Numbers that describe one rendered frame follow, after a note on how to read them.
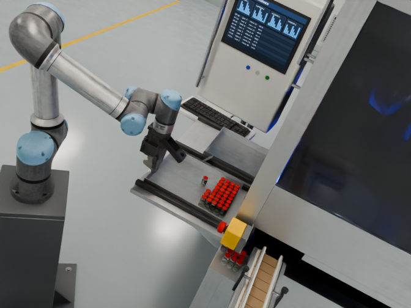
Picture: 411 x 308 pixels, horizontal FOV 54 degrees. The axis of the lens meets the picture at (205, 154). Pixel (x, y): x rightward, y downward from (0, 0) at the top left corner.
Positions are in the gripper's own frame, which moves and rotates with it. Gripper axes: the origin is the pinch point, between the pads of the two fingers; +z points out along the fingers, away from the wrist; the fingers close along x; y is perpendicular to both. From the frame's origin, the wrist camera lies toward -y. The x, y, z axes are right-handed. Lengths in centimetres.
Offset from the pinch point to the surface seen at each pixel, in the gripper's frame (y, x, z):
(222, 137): -12, -50, 3
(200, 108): 9, -75, 9
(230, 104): -3, -89, 6
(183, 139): 2.1, -33.2, 3.6
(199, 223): -25.5, 9.7, 3.6
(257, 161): -33, -45, 3
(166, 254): -9, -42, 92
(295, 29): -20, -87, -48
